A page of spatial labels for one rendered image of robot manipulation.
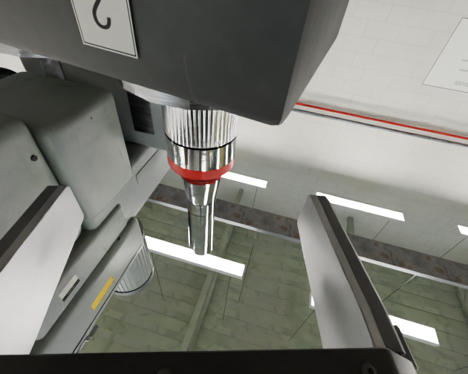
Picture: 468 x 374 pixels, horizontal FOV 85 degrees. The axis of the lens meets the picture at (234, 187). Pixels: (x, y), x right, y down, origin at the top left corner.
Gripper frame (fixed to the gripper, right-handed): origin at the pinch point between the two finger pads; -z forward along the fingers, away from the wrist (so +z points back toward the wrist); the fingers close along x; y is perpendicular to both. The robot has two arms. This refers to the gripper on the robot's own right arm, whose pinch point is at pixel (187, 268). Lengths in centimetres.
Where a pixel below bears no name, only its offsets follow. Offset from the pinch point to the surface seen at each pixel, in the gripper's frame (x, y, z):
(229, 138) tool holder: -1.7, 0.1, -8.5
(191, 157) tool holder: 0.5, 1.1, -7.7
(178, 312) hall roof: 52, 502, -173
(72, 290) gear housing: 30, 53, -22
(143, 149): 20, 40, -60
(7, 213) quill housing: 32.1, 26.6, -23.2
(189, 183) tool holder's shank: 0.9, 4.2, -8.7
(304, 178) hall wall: -200, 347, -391
